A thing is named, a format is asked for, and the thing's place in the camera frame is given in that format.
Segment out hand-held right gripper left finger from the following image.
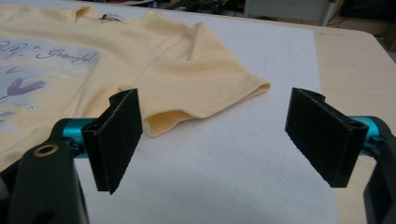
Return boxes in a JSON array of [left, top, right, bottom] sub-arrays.
[[81, 88, 144, 195]]

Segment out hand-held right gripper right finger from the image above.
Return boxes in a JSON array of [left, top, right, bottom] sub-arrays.
[[284, 87, 370, 189]]

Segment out pale yellow t-shirt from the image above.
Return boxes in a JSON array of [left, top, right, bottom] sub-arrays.
[[0, 5, 271, 172]]

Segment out white felt mat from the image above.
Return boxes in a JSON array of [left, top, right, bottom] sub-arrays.
[[0, 0, 340, 224]]

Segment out grey metal post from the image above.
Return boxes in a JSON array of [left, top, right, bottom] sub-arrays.
[[319, 0, 338, 27]]

